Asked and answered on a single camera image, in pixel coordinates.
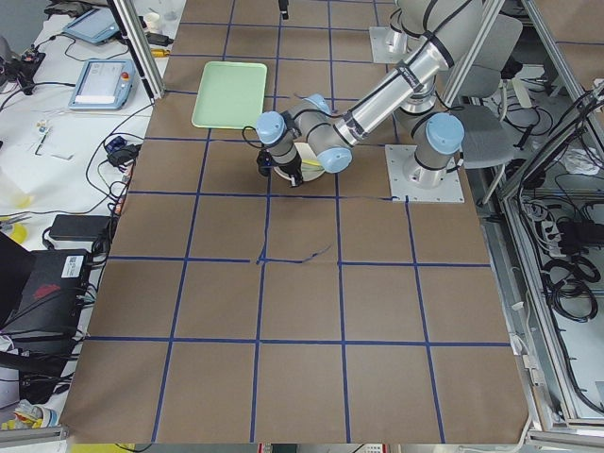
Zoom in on light green plastic tray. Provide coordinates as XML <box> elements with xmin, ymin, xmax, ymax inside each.
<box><xmin>192</xmin><ymin>61</ymin><xmax>267</xmax><ymax>130</ymax></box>

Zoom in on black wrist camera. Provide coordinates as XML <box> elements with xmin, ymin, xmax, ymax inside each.
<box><xmin>256</xmin><ymin>149</ymin><xmax>274</xmax><ymax>177</ymax></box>

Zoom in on far teach pendant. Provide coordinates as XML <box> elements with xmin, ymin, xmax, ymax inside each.
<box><xmin>62</xmin><ymin>8</ymin><xmax>120</xmax><ymax>45</ymax></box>

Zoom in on grey office chair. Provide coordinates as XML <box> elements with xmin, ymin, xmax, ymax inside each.
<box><xmin>453</xmin><ymin>14</ymin><xmax>523</xmax><ymax>169</ymax></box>

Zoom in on teach pendant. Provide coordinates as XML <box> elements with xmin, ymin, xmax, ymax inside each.
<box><xmin>62</xmin><ymin>8</ymin><xmax>120</xmax><ymax>45</ymax></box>
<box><xmin>68</xmin><ymin>59</ymin><xmax>136</xmax><ymax>110</ymax></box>

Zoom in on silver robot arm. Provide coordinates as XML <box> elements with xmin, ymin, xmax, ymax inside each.
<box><xmin>255</xmin><ymin>1</ymin><xmax>483</xmax><ymax>187</ymax></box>

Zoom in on black power adapter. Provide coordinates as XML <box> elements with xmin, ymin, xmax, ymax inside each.
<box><xmin>48</xmin><ymin>214</ymin><xmax>109</xmax><ymax>242</ymax></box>

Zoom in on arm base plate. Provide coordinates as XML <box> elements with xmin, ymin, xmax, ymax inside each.
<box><xmin>385</xmin><ymin>144</ymin><xmax>464</xmax><ymax>204</ymax></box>
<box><xmin>369</xmin><ymin>26</ymin><xmax>408</xmax><ymax>64</ymax></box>

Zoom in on near teach pendant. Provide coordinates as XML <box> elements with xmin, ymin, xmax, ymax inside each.
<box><xmin>68</xmin><ymin>59</ymin><xmax>136</xmax><ymax>110</ymax></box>

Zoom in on aluminium frame post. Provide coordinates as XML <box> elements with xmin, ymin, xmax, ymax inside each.
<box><xmin>108</xmin><ymin>0</ymin><xmax>165</xmax><ymax>100</ymax></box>

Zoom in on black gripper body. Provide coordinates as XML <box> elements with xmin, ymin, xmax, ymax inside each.
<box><xmin>276</xmin><ymin>158</ymin><xmax>304</xmax><ymax>181</ymax></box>

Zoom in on white round plate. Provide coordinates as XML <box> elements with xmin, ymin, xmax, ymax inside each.
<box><xmin>273</xmin><ymin>143</ymin><xmax>326</xmax><ymax>184</ymax></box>

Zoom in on black computer case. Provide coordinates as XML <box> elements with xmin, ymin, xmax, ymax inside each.
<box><xmin>1</xmin><ymin>234</ymin><xmax>92</xmax><ymax>339</ymax></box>

